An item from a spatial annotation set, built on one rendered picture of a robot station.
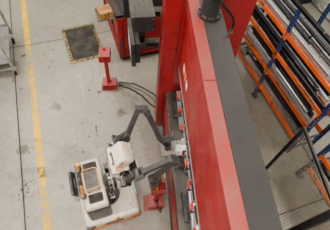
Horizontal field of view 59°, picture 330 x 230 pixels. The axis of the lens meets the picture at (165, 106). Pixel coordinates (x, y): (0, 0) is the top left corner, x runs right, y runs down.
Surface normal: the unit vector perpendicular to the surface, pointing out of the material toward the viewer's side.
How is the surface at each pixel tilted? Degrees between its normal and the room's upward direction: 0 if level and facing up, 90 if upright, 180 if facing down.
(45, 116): 0
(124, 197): 0
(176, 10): 90
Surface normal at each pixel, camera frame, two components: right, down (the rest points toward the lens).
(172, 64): 0.07, 0.83
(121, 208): 0.07, -0.55
